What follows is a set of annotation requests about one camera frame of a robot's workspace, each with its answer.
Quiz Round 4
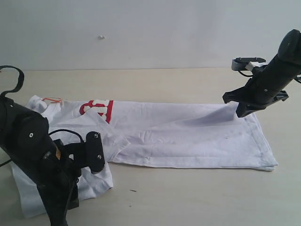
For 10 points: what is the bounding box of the orange clothing tag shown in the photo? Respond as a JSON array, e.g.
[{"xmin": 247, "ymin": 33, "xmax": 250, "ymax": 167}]
[{"xmin": 42, "ymin": 97, "xmax": 63, "ymax": 106}]

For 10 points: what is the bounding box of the white t-shirt red lettering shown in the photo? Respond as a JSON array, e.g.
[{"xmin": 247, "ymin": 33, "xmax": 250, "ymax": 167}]
[{"xmin": 11, "ymin": 95, "xmax": 279, "ymax": 212}]

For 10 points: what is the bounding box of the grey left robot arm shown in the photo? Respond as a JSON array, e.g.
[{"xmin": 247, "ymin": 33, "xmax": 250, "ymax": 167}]
[{"xmin": 0, "ymin": 97, "xmax": 80, "ymax": 226}]

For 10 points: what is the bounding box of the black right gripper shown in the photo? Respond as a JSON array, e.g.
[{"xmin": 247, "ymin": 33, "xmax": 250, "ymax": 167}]
[{"xmin": 222, "ymin": 68, "xmax": 289, "ymax": 118}]

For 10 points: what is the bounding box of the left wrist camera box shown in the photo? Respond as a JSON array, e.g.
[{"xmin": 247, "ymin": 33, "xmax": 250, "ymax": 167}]
[{"xmin": 86, "ymin": 131, "xmax": 106, "ymax": 174}]

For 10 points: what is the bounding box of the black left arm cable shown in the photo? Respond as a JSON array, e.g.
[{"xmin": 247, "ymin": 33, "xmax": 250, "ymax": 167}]
[{"xmin": 0, "ymin": 65, "xmax": 83, "ymax": 168}]

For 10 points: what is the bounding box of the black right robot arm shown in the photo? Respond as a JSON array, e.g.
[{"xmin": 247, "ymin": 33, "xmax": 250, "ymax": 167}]
[{"xmin": 222, "ymin": 29, "xmax": 301, "ymax": 118}]

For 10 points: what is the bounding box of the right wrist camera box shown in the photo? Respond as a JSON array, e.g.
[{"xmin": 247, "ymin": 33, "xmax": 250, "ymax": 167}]
[{"xmin": 231, "ymin": 57, "xmax": 266, "ymax": 71}]

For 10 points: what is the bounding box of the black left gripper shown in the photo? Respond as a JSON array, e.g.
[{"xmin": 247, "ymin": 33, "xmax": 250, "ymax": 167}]
[{"xmin": 35, "ymin": 138, "xmax": 87, "ymax": 226}]

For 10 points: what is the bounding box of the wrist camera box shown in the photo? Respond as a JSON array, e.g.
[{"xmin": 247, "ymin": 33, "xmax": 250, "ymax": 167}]
[
  {"xmin": 231, "ymin": 57, "xmax": 266, "ymax": 71},
  {"xmin": 86, "ymin": 131, "xmax": 106, "ymax": 174}
]

